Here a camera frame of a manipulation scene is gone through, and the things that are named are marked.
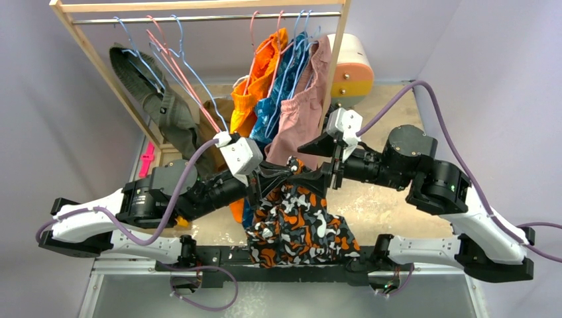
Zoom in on camouflage orange black shorts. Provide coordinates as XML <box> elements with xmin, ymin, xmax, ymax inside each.
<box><xmin>245</xmin><ymin>183</ymin><xmax>361</xmax><ymax>268</ymax></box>

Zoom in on blue wire hanger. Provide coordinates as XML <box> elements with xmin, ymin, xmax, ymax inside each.
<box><xmin>113</xmin><ymin>16</ymin><xmax>165</xmax><ymax>95</ymax></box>
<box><xmin>150</xmin><ymin>15</ymin><xmax>230</xmax><ymax>133</ymax></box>

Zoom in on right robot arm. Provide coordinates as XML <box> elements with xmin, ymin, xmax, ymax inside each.
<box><xmin>298</xmin><ymin>125</ymin><xmax>535</xmax><ymax>283</ymax></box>

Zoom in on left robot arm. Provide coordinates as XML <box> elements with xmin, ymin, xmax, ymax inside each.
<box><xmin>35</xmin><ymin>160</ymin><xmax>293</xmax><ymax>271</ymax></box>

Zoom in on pink shorts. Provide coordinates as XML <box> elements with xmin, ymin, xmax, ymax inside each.
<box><xmin>265</xmin><ymin>35</ymin><xmax>331</xmax><ymax>170</ymax></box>

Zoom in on blue patterned shorts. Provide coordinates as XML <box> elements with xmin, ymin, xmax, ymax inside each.
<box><xmin>241</xmin><ymin>31</ymin><xmax>310</xmax><ymax>229</ymax></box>

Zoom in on brown shorts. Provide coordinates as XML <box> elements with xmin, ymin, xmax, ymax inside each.
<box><xmin>198</xmin><ymin>97</ymin><xmax>234</xmax><ymax>172</ymax></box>

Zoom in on olive green shorts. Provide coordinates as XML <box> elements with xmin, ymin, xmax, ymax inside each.
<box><xmin>109</xmin><ymin>43</ymin><xmax>203</xmax><ymax>160</ymax></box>

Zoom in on blue hanger holding pink shorts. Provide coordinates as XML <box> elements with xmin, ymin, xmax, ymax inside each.
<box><xmin>288</xmin><ymin>10</ymin><xmax>321</xmax><ymax>99</ymax></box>

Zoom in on pink hanger holding orange shorts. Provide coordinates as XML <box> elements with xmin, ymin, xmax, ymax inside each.
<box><xmin>243</xmin><ymin>11</ymin><xmax>277</xmax><ymax>99</ymax></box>

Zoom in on white orange yellow drawer cabinet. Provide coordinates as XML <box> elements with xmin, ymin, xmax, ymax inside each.
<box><xmin>331</xmin><ymin>33</ymin><xmax>374</xmax><ymax>109</ymax></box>

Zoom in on yellow plastic bin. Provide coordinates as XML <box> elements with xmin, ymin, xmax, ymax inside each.
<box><xmin>175</xmin><ymin>216</ymin><xmax>190</xmax><ymax>229</ymax></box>

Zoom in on pink plastic tool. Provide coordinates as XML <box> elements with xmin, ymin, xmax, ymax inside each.
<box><xmin>138</xmin><ymin>141</ymin><xmax>154</xmax><ymax>178</ymax></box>

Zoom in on metal hanging rod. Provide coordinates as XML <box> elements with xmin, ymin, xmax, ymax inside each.
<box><xmin>72</xmin><ymin>11</ymin><xmax>341</xmax><ymax>25</ymax></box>

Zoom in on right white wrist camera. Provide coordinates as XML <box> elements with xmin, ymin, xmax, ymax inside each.
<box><xmin>325</xmin><ymin>108</ymin><xmax>363</xmax><ymax>162</ymax></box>

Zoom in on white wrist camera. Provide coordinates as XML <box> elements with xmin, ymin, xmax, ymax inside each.
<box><xmin>325</xmin><ymin>108</ymin><xmax>363</xmax><ymax>162</ymax></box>
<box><xmin>213</xmin><ymin>131</ymin><xmax>263</xmax><ymax>187</ymax></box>

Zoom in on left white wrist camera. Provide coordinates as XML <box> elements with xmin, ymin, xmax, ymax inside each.
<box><xmin>213</xmin><ymin>131</ymin><xmax>263</xmax><ymax>187</ymax></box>

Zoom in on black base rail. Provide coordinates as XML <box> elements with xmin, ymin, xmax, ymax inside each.
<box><xmin>154</xmin><ymin>246</ymin><xmax>414</xmax><ymax>293</ymax></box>

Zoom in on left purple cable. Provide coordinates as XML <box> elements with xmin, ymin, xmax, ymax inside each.
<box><xmin>34</xmin><ymin>139</ymin><xmax>219</xmax><ymax>246</ymax></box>

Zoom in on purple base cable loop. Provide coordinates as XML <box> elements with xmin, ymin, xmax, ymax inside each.
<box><xmin>160</xmin><ymin>263</ymin><xmax>239</xmax><ymax>313</ymax></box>

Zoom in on pink wire hanger left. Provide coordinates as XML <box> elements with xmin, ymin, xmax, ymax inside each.
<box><xmin>145</xmin><ymin>15</ymin><xmax>223</xmax><ymax>133</ymax></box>

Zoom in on wooden clothes rack frame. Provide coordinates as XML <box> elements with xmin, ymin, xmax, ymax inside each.
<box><xmin>49</xmin><ymin>1</ymin><xmax>351</xmax><ymax>180</ymax></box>

